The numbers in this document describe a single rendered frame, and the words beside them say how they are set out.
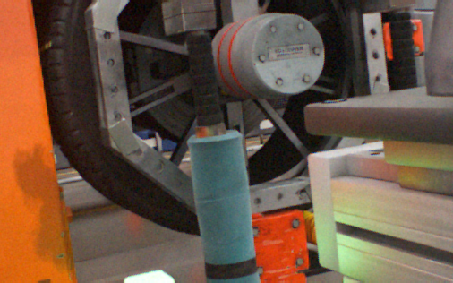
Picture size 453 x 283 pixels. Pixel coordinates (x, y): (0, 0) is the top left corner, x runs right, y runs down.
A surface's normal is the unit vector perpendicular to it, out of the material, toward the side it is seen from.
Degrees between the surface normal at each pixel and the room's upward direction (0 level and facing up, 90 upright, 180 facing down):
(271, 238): 90
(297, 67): 90
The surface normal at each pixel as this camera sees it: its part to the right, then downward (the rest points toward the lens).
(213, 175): -0.18, 0.09
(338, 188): -0.92, 0.15
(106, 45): 0.37, 0.05
